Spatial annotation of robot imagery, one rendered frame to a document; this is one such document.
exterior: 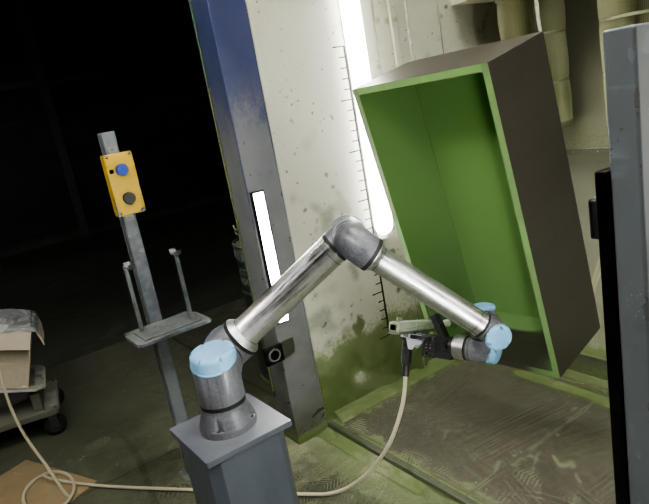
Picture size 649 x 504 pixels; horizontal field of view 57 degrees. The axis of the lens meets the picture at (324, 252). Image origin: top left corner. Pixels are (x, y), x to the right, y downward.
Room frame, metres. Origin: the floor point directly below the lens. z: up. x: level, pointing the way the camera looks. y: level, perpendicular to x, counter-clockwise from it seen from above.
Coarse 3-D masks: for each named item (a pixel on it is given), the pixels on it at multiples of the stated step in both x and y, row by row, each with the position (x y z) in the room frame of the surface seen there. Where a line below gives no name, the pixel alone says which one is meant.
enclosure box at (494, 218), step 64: (448, 64) 2.13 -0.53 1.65; (512, 64) 1.98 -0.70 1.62; (384, 128) 2.45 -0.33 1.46; (448, 128) 2.53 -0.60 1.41; (512, 128) 1.96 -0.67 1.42; (448, 192) 2.64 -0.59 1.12; (512, 192) 1.97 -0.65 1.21; (448, 256) 2.63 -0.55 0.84; (512, 256) 2.48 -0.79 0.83; (576, 256) 2.17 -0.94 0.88; (512, 320) 2.52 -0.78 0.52; (576, 320) 2.14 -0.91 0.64
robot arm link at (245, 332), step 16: (336, 224) 1.97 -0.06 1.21; (320, 240) 1.98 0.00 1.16; (304, 256) 1.98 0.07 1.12; (320, 256) 1.94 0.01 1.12; (336, 256) 1.94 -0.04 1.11; (288, 272) 1.97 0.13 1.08; (304, 272) 1.94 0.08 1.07; (320, 272) 1.94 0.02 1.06; (272, 288) 1.97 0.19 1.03; (288, 288) 1.94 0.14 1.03; (304, 288) 1.94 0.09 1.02; (256, 304) 1.97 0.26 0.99; (272, 304) 1.94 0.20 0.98; (288, 304) 1.94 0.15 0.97; (240, 320) 1.97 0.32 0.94; (256, 320) 1.94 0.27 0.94; (272, 320) 1.94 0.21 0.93; (208, 336) 2.03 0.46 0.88; (224, 336) 1.94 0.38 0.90; (240, 336) 1.93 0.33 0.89; (256, 336) 1.94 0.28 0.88; (240, 352) 1.92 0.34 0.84
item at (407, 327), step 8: (400, 320) 2.13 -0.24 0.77; (408, 320) 2.21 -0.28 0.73; (416, 320) 2.24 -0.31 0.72; (424, 320) 2.26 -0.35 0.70; (448, 320) 2.44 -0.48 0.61; (400, 328) 2.09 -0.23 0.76; (408, 328) 2.14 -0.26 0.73; (416, 328) 2.19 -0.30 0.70; (424, 328) 2.24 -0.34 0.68; (432, 328) 2.29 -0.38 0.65; (408, 352) 2.14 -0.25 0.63; (408, 360) 2.13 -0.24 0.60; (408, 368) 2.13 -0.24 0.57; (408, 376) 2.13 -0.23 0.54
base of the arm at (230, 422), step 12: (228, 408) 1.75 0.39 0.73; (240, 408) 1.77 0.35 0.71; (252, 408) 1.82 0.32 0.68; (204, 420) 1.76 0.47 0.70; (216, 420) 1.74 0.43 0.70; (228, 420) 1.74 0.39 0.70; (240, 420) 1.75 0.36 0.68; (252, 420) 1.78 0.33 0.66; (204, 432) 1.75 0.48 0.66; (216, 432) 1.73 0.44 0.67; (228, 432) 1.72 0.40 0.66; (240, 432) 1.74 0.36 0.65
